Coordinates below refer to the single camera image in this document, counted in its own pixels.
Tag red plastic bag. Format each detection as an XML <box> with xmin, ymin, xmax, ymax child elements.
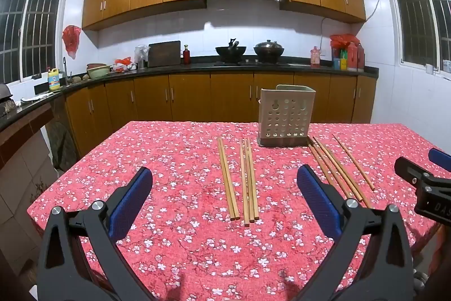
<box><xmin>330</xmin><ymin>34</ymin><xmax>361</xmax><ymax>49</ymax></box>
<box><xmin>112</xmin><ymin>57</ymin><xmax>134</xmax><ymax>72</ymax></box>
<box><xmin>62</xmin><ymin>25</ymin><xmax>82</xmax><ymax>60</ymax></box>

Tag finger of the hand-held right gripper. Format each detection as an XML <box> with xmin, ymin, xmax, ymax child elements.
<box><xmin>394</xmin><ymin>156</ymin><xmax>430</xmax><ymax>186</ymax></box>
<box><xmin>428</xmin><ymin>148</ymin><xmax>451</xmax><ymax>170</ymax></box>

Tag clear plastic bag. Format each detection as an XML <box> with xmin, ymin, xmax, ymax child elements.
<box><xmin>134</xmin><ymin>44</ymin><xmax>151</xmax><ymax>69</ymax></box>

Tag yellow detergent bottle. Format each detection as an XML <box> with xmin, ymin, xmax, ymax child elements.
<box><xmin>47</xmin><ymin>67</ymin><xmax>62</xmax><ymax>92</ymax></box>

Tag pink plastic jug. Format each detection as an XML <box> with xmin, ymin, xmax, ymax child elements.
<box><xmin>310</xmin><ymin>46</ymin><xmax>322</xmax><ymax>69</ymax></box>

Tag wooden base cabinets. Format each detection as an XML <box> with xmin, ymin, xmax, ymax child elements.
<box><xmin>65</xmin><ymin>70</ymin><xmax>377</xmax><ymax>161</ymax></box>

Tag green basin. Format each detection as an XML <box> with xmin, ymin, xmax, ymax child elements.
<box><xmin>86</xmin><ymin>63</ymin><xmax>112</xmax><ymax>79</ymax></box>

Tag dark wooden cutting board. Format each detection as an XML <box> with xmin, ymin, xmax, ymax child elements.
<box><xmin>148</xmin><ymin>41</ymin><xmax>182</xmax><ymax>68</ymax></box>

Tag beige perforated utensil holder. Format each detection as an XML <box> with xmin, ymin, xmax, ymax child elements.
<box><xmin>258</xmin><ymin>85</ymin><xmax>316</xmax><ymax>147</ymax></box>

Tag barred window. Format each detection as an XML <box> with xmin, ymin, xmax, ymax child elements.
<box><xmin>0</xmin><ymin>0</ymin><xmax>67</xmax><ymax>85</ymax></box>
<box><xmin>382</xmin><ymin>0</ymin><xmax>451</xmax><ymax>74</ymax></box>

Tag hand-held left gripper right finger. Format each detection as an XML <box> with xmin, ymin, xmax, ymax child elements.
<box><xmin>297</xmin><ymin>165</ymin><xmax>415</xmax><ymax>301</ymax></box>

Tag black wok with lid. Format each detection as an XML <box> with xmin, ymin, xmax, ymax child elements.
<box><xmin>253</xmin><ymin>39</ymin><xmax>284</xmax><ymax>63</ymax></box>

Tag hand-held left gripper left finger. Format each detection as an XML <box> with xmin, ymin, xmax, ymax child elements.
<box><xmin>37</xmin><ymin>166</ymin><xmax>156</xmax><ymax>301</ymax></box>

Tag dark pot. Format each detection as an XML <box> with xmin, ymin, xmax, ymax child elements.
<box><xmin>0</xmin><ymin>83</ymin><xmax>14</xmax><ymax>116</ymax></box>

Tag colourful box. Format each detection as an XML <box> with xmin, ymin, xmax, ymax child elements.
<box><xmin>333</xmin><ymin>48</ymin><xmax>349</xmax><ymax>71</ymax></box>

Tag white cloth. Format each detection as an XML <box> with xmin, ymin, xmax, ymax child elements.
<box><xmin>20</xmin><ymin>95</ymin><xmax>53</xmax><ymax>104</ymax></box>

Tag black kitchen countertop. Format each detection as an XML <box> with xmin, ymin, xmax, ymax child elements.
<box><xmin>0</xmin><ymin>56</ymin><xmax>379</xmax><ymax>132</ymax></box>

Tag red floral tablecloth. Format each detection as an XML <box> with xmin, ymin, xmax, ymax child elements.
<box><xmin>26</xmin><ymin>120</ymin><xmax>451</xmax><ymax>301</ymax></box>

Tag gas stove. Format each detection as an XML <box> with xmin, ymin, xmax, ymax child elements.
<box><xmin>213</xmin><ymin>59</ymin><xmax>291</xmax><ymax>67</ymax></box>

